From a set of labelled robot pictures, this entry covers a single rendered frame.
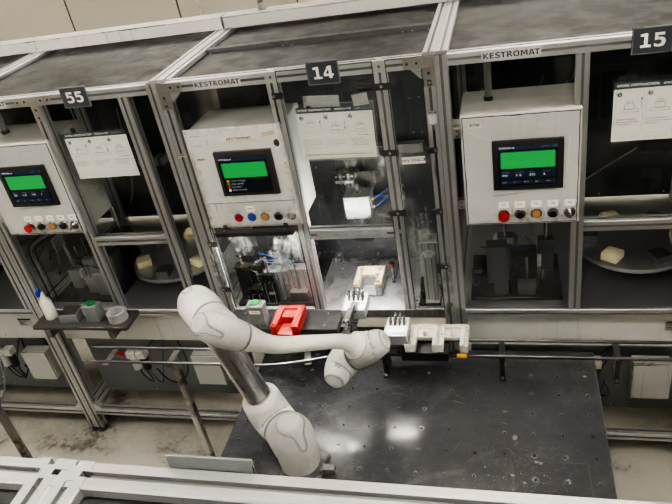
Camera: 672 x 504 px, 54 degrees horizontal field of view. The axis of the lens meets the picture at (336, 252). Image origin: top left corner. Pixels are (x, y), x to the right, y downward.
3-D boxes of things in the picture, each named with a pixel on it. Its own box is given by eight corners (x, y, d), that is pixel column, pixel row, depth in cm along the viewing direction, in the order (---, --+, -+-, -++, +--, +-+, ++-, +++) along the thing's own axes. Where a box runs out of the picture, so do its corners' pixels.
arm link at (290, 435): (293, 485, 242) (280, 445, 231) (270, 456, 256) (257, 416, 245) (329, 462, 249) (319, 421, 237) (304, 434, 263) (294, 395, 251)
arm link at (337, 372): (342, 368, 258) (366, 354, 251) (334, 397, 245) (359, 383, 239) (323, 351, 255) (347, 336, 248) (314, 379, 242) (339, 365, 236)
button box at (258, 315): (250, 327, 299) (244, 307, 293) (256, 316, 306) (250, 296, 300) (266, 327, 297) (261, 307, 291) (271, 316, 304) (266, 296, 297)
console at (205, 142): (209, 231, 287) (179, 133, 263) (231, 200, 310) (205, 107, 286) (300, 228, 276) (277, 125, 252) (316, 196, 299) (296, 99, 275)
